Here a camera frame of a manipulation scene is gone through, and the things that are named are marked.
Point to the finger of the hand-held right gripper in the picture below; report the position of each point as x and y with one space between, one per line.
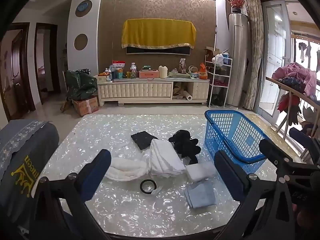
271 147
301 137

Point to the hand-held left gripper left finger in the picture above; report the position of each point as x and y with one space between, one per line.
100 170

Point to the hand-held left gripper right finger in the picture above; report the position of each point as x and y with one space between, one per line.
230 177

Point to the white layered gauze cloth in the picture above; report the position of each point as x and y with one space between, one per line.
125 170

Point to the small white cloth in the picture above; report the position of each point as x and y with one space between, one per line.
200 171

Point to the blue cloth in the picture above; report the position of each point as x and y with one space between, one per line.
200 195

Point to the blue plastic basket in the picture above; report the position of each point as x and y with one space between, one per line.
235 130

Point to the black square cloth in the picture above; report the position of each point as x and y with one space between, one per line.
143 140

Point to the black fuzzy cloth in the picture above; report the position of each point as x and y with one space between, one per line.
185 145

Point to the white towel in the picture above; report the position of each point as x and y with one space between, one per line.
165 157

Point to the person's right hand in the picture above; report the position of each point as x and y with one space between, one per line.
302 212

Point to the dark hanging garment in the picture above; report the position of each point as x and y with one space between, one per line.
293 115

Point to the red garment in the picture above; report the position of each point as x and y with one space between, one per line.
287 102

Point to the dark patterned garment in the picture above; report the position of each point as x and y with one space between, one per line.
291 82

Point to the wooden clothes rack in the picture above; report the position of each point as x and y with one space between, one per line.
275 81

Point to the cardboard box with red print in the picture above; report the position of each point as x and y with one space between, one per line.
86 106

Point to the pink garment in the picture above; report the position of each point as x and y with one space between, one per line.
297 71

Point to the green plastic bag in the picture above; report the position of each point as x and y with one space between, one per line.
80 85

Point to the white television cabinet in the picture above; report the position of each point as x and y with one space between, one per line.
137 90

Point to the white metal rack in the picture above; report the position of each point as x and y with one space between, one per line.
220 73

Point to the white paper roll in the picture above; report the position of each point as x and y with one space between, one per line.
186 96

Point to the silver tower air conditioner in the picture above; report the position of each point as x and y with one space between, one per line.
237 55

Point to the orange bag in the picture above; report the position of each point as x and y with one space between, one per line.
203 73

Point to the white plastic bag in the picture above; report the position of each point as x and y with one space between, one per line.
218 60

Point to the red and white snack bag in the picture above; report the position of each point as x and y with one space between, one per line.
118 66

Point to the patterned curtain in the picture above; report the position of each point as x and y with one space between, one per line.
255 42

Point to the pink storage box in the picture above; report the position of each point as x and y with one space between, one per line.
148 74

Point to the open brown cardboard box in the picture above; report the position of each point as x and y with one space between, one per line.
210 53

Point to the dark wooden door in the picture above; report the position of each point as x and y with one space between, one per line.
17 55

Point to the yellow cloth cover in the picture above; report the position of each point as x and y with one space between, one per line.
157 32

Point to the vase with red flowers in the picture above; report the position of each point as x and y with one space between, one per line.
236 2

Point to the dark wooden door frame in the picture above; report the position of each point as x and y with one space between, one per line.
57 60

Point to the round brown wall disc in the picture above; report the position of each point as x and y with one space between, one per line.
81 42

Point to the wall television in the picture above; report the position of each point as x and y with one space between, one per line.
160 50

